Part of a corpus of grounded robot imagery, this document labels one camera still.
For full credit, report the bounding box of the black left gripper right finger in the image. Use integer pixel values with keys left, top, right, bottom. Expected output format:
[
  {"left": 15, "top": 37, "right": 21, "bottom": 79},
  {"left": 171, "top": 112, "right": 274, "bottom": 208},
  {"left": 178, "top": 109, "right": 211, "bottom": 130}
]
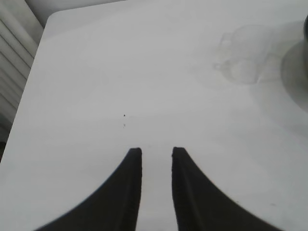
[{"left": 171, "top": 146, "right": 284, "bottom": 231}]

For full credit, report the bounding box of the clear plastic measuring cup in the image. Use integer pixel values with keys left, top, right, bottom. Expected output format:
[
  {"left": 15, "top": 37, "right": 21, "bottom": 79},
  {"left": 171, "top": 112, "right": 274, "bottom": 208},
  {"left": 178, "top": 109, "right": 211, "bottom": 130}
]
[{"left": 212, "top": 23, "right": 273, "bottom": 85}]

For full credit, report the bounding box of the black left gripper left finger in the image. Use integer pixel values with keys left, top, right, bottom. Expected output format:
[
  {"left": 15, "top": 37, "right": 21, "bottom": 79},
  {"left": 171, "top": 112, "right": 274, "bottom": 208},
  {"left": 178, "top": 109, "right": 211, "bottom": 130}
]
[{"left": 36, "top": 147, "right": 142, "bottom": 231}]

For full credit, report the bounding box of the stainless steel mixing bowl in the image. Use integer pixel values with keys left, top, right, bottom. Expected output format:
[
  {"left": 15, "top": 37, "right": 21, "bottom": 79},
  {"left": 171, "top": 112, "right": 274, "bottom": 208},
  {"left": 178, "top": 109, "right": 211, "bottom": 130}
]
[{"left": 281, "top": 14, "right": 308, "bottom": 112}]

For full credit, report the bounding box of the white slatted panel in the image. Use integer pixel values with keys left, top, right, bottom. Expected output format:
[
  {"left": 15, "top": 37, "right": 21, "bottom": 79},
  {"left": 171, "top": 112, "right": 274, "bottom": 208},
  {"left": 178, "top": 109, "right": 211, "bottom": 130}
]
[{"left": 0, "top": 0, "right": 51, "bottom": 164}]

